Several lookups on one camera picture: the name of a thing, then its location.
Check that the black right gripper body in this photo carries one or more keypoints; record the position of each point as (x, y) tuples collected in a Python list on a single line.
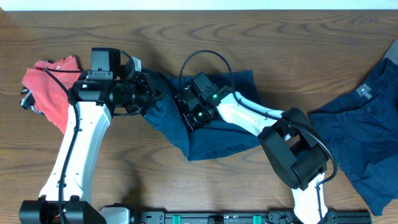
[(197, 117)]

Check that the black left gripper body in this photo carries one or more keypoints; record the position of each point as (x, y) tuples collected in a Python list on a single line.
[(136, 96)]

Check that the grey shorts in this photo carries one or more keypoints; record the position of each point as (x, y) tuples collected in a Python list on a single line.
[(392, 52)]

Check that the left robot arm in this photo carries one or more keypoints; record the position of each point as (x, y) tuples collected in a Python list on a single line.
[(115, 80)]

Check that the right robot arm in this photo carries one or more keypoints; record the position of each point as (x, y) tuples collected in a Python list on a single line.
[(297, 155)]

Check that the red folded t-shirt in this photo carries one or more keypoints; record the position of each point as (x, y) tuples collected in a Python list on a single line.
[(49, 96)]

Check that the black patterned folded garment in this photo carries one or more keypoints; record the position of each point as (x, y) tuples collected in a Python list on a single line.
[(28, 101)]

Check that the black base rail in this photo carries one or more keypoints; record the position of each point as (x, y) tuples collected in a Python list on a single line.
[(217, 217)]

